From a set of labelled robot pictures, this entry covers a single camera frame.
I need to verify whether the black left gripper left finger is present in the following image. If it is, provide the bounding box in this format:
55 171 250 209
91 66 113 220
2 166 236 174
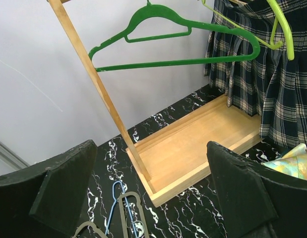
0 140 97 238

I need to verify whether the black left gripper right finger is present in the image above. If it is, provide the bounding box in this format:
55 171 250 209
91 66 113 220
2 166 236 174
207 141 307 238

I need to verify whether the pastel floral skirt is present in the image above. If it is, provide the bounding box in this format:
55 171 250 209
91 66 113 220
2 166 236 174
261 143 307 180

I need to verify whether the light blue plastic hanger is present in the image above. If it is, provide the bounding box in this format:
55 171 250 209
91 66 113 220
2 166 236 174
104 180 139 238

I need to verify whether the navy plaid skirt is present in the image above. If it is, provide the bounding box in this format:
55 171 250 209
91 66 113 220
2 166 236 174
204 0 307 148

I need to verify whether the lime green plastic hanger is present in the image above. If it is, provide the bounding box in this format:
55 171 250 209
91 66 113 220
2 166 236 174
201 0 295 60

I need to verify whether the dark green plastic hanger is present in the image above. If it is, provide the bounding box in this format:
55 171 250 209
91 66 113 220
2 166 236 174
88 1 260 72

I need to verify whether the wooden clothes rack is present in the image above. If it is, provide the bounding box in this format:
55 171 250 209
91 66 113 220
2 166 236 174
50 0 260 207

